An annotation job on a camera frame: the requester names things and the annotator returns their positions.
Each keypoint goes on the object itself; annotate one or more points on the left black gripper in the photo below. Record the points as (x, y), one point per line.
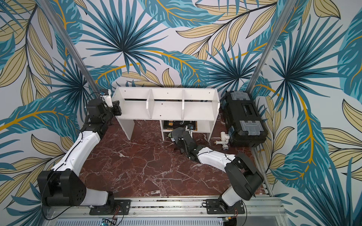
(116, 106)

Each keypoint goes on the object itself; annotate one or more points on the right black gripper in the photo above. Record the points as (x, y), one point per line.
(175, 134)

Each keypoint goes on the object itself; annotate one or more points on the white wooden bookshelf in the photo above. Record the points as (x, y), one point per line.
(167, 104)

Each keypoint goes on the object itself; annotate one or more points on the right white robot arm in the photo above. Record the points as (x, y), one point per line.
(244, 176)

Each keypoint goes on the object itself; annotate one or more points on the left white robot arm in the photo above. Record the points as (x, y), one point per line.
(61, 186)

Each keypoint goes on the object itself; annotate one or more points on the black yellow book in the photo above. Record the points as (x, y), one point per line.
(171, 125)

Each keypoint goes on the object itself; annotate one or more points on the white pvc pipe fitting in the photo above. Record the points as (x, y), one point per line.
(224, 141)

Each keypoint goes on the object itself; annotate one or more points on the black plastic toolbox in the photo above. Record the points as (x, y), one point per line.
(243, 122)

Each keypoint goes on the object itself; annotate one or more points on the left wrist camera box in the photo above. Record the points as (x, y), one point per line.
(106, 96)

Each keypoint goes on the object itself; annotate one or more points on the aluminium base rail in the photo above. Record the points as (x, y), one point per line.
(174, 211)

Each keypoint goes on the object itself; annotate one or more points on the left aluminium corner post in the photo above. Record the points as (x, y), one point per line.
(61, 31)

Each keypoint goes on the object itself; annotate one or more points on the aluminium corner post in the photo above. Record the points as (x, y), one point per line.
(61, 31)
(271, 42)

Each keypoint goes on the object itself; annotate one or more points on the right aluminium corner post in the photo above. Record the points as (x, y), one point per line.
(271, 42)

